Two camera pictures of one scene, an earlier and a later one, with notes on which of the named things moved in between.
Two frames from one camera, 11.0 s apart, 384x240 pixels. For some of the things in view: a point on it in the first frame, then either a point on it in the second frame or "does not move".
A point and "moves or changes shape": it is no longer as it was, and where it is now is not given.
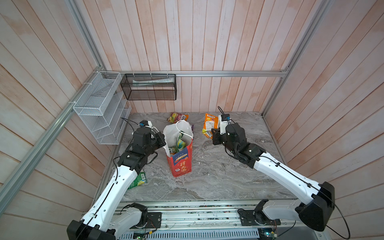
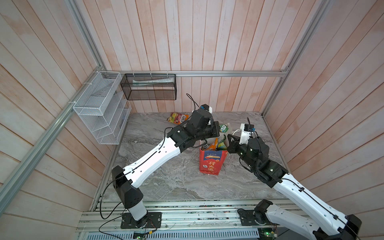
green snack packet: x=180 y=143 moves or changes shape
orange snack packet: x=210 y=122 moves or changes shape
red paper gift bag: x=179 y=138 → x=210 y=158
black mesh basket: x=150 y=86 does not move
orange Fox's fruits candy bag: x=174 y=117 does not move
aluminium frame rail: x=195 y=73 does not move
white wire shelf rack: x=104 y=108 does not move
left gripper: x=160 y=138 → x=215 y=129
